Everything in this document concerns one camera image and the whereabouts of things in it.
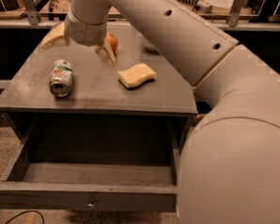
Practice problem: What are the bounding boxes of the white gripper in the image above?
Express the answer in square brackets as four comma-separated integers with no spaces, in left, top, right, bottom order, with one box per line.
[40,11,116,66]

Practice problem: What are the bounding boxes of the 7up soda can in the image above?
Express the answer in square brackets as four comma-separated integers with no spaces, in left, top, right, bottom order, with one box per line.
[49,59,73,98]

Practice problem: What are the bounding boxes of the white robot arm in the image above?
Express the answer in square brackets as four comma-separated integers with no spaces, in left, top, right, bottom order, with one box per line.
[66,0,280,224]

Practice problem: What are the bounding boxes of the open grey top drawer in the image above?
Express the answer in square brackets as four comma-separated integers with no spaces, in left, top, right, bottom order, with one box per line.
[0,114,179,212]

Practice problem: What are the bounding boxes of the metal drawer knob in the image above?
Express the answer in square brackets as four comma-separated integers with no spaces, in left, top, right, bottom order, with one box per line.
[86,197,95,209]

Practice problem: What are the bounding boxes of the orange fruit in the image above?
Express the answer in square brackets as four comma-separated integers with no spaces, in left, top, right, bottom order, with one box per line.
[106,32,118,51]

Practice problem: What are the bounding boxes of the yellow sponge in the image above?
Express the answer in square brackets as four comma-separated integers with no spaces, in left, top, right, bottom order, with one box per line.
[117,63,157,88]

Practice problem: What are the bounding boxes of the grey cabinet body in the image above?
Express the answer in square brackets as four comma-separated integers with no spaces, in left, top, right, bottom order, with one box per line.
[0,25,196,140]

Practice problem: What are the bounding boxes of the wooden background workbench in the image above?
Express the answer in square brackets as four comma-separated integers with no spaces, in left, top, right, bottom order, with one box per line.
[0,0,280,27]

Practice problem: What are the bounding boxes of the black grey handled tool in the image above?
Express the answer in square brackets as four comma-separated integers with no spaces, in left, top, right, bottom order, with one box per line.
[178,0,213,14]

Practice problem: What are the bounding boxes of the black cable on floor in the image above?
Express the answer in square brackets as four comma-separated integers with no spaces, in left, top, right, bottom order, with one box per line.
[2,209,46,224]

